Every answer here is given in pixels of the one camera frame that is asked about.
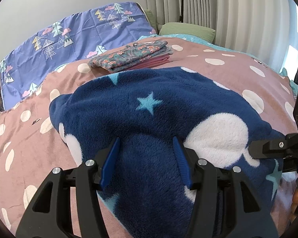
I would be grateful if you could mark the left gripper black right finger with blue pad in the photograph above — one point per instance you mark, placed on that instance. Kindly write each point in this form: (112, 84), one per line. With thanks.
(226, 204)

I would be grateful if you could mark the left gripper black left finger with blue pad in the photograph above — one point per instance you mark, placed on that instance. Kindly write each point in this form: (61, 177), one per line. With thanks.
(49, 212)

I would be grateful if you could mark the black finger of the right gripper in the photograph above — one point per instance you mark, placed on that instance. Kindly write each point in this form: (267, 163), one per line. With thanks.
(276, 148)

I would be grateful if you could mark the navy fleece mouse-print garment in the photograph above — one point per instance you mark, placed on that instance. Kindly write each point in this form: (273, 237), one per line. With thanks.
(146, 109)

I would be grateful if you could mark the folded floral clothes stack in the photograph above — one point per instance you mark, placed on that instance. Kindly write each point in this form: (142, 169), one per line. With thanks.
(137, 55)

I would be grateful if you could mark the person's right hand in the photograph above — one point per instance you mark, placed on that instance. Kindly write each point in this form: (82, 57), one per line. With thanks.
(294, 206)

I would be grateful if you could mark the grey pleated curtain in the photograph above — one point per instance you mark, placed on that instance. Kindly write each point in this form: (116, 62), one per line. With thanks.
(266, 29)

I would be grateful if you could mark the green pillow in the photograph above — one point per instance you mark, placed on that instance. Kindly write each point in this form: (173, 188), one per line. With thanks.
(176, 28)

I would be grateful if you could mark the purple tree-print pillow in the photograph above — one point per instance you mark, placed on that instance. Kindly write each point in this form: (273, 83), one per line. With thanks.
(80, 36)

